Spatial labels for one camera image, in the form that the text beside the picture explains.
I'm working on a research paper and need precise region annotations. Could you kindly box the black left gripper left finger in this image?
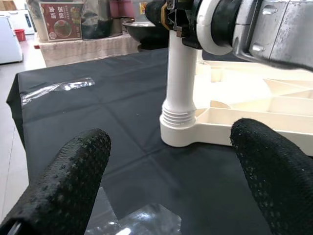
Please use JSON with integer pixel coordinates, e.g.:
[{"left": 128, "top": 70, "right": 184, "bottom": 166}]
[{"left": 0, "top": 128, "right": 112, "bottom": 235}]

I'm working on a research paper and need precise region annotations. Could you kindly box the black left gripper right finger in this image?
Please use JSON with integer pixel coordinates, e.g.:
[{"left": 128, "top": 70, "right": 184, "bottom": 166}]
[{"left": 230, "top": 118, "right": 313, "bottom": 235}]

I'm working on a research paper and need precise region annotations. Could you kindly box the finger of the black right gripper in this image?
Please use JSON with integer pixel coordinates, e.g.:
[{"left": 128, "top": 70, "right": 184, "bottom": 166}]
[{"left": 145, "top": 0, "right": 169, "bottom": 25}]

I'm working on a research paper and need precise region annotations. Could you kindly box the white plastic table leg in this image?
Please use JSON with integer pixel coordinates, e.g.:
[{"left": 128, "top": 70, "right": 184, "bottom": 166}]
[{"left": 161, "top": 30, "right": 198, "bottom": 128}]

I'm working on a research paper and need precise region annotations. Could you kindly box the tan rubber band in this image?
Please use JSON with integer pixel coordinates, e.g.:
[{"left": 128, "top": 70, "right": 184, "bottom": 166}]
[{"left": 160, "top": 3, "right": 170, "bottom": 26}]

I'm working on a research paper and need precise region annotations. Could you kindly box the large black bowl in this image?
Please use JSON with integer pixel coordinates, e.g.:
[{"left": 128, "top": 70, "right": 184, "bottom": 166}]
[{"left": 122, "top": 19, "right": 171, "bottom": 51}]

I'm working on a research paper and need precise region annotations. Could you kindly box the maroon plastic pot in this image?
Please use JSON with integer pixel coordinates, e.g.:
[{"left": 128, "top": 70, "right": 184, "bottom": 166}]
[{"left": 109, "top": 0, "right": 134, "bottom": 19}]

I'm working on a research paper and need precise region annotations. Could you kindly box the flat clear tape piece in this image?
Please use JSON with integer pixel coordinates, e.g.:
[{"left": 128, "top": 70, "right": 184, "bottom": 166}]
[{"left": 87, "top": 186, "right": 118, "bottom": 235}]

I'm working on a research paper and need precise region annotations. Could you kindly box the black bag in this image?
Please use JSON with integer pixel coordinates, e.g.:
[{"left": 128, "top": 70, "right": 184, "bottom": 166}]
[{"left": 82, "top": 0, "right": 114, "bottom": 40}]

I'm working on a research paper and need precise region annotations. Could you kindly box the beige woven cloth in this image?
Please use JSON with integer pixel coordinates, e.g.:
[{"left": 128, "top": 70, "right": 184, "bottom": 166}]
[{"left": 39, "top": 35, "right": 142, "bottom": 67}]

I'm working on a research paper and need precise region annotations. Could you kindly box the black table cloth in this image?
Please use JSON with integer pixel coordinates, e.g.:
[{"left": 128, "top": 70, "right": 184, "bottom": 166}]
[{"left": 6, "top": 47, "right": 313, "bottom": 235}]

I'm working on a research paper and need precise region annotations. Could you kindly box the red printed carton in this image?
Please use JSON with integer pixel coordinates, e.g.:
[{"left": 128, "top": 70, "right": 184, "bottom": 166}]
[{"left": 39, "top": 1, "right": 85, "bottom": 41}]

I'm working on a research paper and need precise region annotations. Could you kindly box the clear plastic wrapper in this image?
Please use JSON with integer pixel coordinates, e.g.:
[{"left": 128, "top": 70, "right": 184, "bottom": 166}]
[{"left": 21, "top": 77, "right": 96, "bottom": 103}]

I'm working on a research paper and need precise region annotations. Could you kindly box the white plastic table top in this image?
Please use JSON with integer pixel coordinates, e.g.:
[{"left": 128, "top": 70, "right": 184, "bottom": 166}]
[{"left": 158, "top": 57, "right": 313, "bottom": 157}]

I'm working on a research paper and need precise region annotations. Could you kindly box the small red cup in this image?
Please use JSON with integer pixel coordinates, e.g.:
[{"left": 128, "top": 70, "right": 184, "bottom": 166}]
[{"left": 14, "top": 28, "right": 25, "bottom": 43}]

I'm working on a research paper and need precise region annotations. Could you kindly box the white cabinet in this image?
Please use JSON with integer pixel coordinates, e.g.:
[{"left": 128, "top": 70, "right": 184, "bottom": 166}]
[{"left": 0, "top": 13, "right": 24, "bottom": 65}]

